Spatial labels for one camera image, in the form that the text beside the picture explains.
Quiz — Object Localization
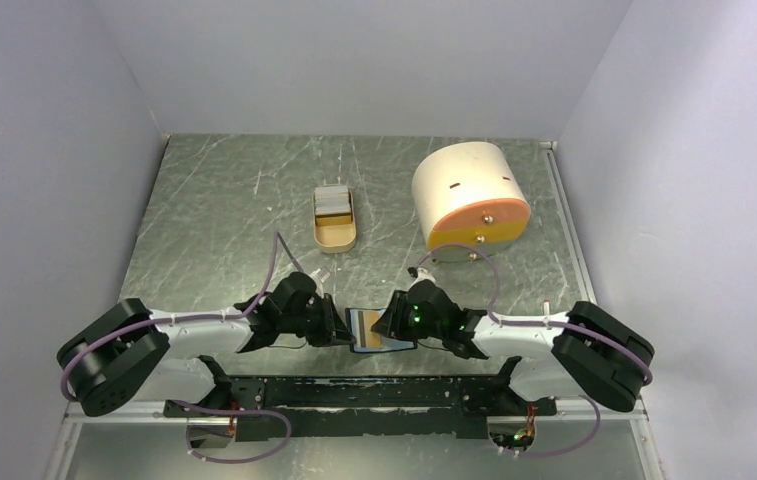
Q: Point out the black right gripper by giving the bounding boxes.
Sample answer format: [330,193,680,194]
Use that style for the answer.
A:
[370,290,445,342]

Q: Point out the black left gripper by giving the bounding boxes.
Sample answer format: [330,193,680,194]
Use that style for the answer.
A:
[280,292,357,347]

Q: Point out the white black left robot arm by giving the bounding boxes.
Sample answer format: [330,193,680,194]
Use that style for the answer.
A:
[57,272,355,417]

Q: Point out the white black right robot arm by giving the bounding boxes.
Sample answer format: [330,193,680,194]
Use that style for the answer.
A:
[369,280,655,414]

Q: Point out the beige oval card tray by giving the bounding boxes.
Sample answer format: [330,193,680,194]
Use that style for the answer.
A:
[313,188,357,254]

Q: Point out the stack of credit cards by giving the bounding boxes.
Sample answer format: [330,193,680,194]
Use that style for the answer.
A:
[313,185,353,218]

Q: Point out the cream cylindrical drawer box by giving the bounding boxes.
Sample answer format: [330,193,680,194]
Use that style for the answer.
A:
[411,141,531,263]

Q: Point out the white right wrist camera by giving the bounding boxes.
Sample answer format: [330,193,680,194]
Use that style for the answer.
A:
[407,267,436,291]

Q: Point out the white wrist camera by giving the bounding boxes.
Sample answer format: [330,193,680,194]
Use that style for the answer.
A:
[407,267,436,291]
[310,267,332,284]

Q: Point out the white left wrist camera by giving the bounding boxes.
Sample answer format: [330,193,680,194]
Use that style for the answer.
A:
[310,267,332,284]

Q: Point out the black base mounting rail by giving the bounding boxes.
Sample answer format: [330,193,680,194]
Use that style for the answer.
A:
[163,375,557,442]

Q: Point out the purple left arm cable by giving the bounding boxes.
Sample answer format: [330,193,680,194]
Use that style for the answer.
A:
[59,231,293,465]

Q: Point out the aluminium extrusion rail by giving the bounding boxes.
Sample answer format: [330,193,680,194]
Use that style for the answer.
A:
[540,140,651,480]

